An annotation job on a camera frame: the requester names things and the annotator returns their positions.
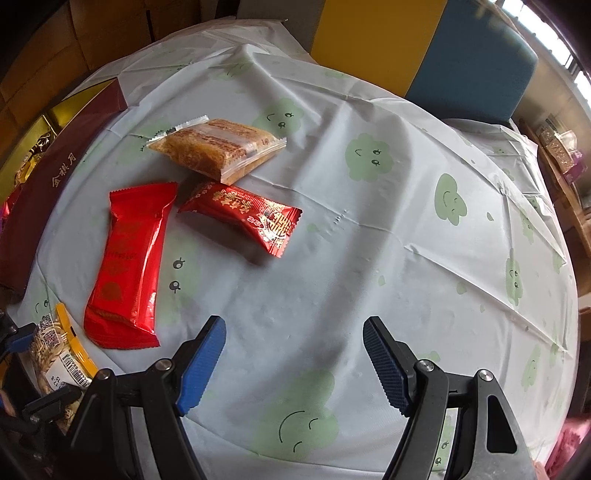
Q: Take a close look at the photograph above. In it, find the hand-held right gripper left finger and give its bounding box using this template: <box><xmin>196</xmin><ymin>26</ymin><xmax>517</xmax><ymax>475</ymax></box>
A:
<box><xmin>69</xmin><ymin>315</ymin><xmax>227</xmax><ymax>480</ymax></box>

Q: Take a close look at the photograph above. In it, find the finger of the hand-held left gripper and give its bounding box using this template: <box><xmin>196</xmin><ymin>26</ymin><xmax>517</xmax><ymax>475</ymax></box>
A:
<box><xmin>0</xmin><ymin>314</ymin><xmax>38</xmax><ymax>356</ymax></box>
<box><xmin>21</xmin><ymin>383</ymin><xmax>86</xmax><ymax>418</ymax></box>

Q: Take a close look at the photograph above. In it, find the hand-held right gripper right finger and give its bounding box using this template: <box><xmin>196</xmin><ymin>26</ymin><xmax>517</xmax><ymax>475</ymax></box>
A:
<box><xmin>362</xmin><ymin>316</ymin><xmax>539</xmax><ymax>480</ymax></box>

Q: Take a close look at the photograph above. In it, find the clear peanut packet yellow edge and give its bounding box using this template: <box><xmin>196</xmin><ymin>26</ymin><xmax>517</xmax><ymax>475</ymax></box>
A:
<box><xmin>28</xmin><ymin>302</ymin><xmax>100</xmax><ymax>435</ymax></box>

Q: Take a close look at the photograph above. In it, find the plain red snack packet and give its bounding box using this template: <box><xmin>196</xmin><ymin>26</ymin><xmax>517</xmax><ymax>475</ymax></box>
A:
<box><xmin>83</xmin><ymin>181</ymin><xmax>180</xmax><ymax>349</ymax></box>

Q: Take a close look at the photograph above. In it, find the red gold patterned snack packet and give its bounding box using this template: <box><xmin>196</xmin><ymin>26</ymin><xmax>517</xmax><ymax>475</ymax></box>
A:
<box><xmin>178</xmin><ymin>181</ymin><xmax>303</xmax><ymax>260</ymax></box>

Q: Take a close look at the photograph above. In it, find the brown gift box gold inside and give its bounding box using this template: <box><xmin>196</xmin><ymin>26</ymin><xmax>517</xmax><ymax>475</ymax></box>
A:
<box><xmin>0</xmin><ymin>78</ymin><xmax>129</xmax><ymax>301</ymax></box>

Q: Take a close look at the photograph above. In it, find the black gold snack packet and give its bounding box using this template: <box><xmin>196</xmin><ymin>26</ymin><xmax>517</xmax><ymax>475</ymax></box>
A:
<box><xmin>28</xmin><ymin>131</ymin><xmax>61</xmax><ymax>160</ymax></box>

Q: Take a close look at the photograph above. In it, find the clear meat floss cake packet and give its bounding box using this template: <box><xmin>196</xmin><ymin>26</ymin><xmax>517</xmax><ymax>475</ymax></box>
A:
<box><xmin>147</xmin><ymin>115</ymin><xmax>287</xmax><ymax>186</ymax></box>

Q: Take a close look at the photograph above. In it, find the pink cloth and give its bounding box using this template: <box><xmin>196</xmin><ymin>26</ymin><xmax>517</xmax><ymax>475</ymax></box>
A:
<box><xmin>545</xmin><ymin>415</ymin><xmax>583</xmax><ymax>480</ymax></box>

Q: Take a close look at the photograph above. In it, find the wooden nightstand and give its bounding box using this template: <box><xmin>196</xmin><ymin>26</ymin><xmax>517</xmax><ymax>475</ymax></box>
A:
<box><xmin>519</xmin><ymin>117</ymin><xmax>591</xmax><ymax>259</ymax></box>

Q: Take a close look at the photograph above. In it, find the small purple pack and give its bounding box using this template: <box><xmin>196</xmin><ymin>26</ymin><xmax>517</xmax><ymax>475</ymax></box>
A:
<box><xmin>566</xmin><ymin>161</ymin><xmax>591</xmax><ymax>185</ymax></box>

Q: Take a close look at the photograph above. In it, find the patterned tissue box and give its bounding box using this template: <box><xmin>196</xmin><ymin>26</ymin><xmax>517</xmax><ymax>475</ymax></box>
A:
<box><xmin>538</xmin><ymin>120</ymin><xmax>580</xmax><ymax>174</ymax></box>

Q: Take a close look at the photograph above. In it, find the wooden wardrobe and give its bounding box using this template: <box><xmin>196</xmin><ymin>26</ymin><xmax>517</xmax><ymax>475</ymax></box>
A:
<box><xmin>0</xmin><ymin>0</ymin><xmax>241</xmax><ymax>125</ymax></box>

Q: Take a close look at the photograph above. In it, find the grey yellow blue headboard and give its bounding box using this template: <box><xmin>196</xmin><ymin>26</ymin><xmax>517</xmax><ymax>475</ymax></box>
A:
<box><xmin>235</xmin><ymin>0</ymin><xmax>539</xmax><ymax>125</ymax></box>

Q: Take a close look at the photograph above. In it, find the window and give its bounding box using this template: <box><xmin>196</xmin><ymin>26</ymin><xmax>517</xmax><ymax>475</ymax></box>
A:
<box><xmin>499</xmin><ymin>0</ymin><xmax>591</xmax><ymax>97</ymax></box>

